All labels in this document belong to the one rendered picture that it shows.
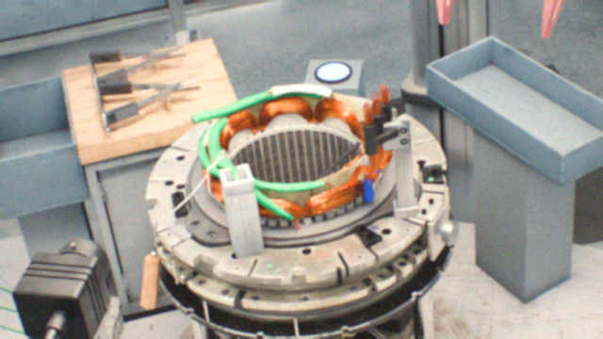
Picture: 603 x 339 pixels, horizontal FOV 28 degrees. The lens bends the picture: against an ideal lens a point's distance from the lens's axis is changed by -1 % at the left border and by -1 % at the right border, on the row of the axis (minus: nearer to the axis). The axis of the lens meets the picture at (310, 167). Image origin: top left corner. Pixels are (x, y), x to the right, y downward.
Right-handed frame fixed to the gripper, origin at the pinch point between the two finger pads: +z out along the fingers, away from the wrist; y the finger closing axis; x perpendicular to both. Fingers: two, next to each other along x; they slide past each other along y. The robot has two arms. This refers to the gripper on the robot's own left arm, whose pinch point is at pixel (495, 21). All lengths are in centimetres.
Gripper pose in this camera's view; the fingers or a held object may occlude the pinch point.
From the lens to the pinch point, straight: 96.9
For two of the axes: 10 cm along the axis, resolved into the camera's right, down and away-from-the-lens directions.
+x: 4.0, -1.2, 9.1
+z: -1.1, 9.8, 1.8
